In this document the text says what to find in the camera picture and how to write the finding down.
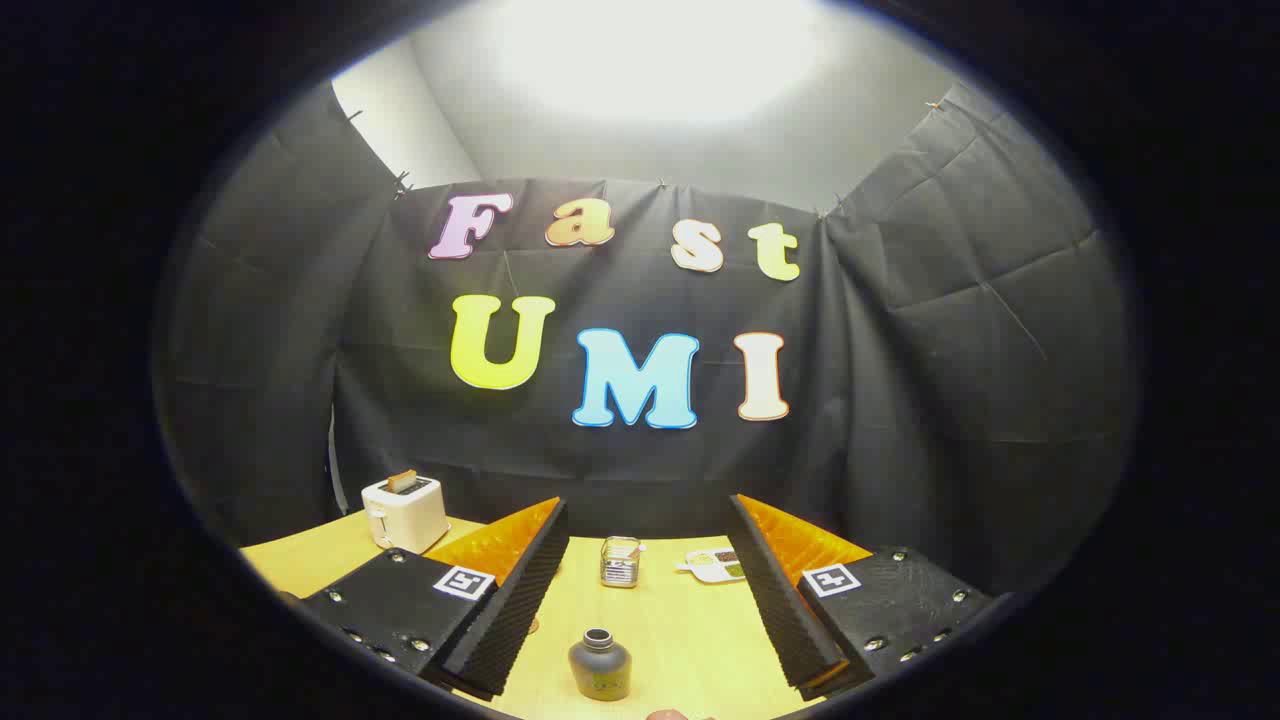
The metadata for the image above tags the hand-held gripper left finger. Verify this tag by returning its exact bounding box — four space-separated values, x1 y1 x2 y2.
300 497 571 701

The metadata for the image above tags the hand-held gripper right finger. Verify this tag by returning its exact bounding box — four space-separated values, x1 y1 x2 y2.
727 493 1001 701

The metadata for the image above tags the silver bottle with green label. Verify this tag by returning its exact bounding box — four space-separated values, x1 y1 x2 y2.
568 628 632 702

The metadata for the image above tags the white divided dish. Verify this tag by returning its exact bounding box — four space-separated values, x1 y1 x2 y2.
676 547 749 585

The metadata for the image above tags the wooden table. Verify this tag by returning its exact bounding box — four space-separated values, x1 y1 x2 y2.
240 510 881 720

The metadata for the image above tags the white toaster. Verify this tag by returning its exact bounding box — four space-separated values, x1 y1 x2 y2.
361 475 451 554

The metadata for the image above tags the metal wire holder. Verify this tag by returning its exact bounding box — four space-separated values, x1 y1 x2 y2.
600 536 642 589

